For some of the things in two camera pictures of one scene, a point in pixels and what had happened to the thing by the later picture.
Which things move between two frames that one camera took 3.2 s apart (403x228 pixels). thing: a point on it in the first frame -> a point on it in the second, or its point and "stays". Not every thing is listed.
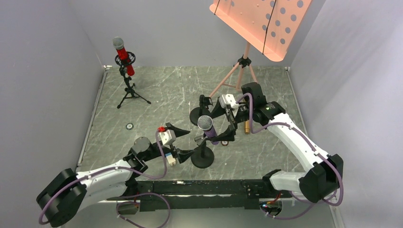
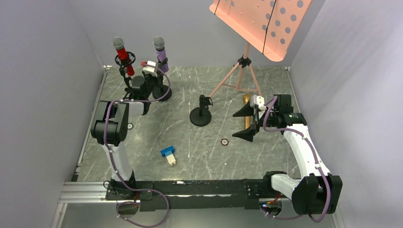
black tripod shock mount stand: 121,60 stays
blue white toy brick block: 171,160 stays
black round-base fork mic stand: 203,156 -> 162,92
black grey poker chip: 129,126 stays
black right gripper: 231,118 -> 256,120
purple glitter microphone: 205,123 -> 158,43
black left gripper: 174,146 -> 150,80
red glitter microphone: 118,43 stays
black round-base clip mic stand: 202,109 stays
